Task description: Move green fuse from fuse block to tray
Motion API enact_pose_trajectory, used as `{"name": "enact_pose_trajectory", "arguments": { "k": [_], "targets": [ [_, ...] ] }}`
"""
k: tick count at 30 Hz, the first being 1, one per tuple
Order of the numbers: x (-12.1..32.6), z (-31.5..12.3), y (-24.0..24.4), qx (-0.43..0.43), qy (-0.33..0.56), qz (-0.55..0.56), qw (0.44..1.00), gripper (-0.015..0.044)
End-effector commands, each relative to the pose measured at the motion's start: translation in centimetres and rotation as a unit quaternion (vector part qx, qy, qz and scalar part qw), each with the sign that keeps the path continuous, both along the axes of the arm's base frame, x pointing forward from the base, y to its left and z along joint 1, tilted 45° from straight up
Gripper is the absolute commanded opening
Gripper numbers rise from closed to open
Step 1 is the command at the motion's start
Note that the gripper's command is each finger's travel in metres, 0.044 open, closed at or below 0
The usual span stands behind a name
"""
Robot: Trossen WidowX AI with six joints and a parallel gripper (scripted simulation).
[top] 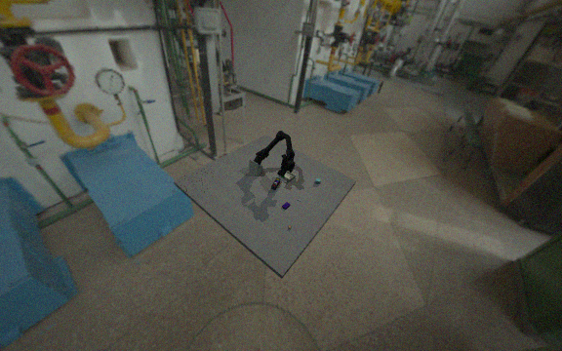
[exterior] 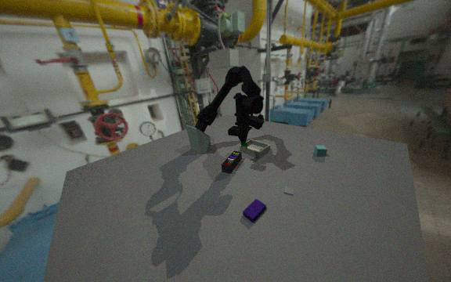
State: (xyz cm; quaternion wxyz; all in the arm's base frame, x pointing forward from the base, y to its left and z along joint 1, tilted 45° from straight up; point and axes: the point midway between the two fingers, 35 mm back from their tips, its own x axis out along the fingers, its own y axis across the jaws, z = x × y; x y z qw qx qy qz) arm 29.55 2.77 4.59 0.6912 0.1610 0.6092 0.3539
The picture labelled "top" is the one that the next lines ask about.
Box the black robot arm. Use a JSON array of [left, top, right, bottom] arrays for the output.
[[253, 131, 296, 173]]

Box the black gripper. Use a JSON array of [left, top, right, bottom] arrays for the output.
[[277, 163, 287, 176]]

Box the beige open tray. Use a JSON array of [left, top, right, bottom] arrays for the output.
[[284, 171, 296, 182]]

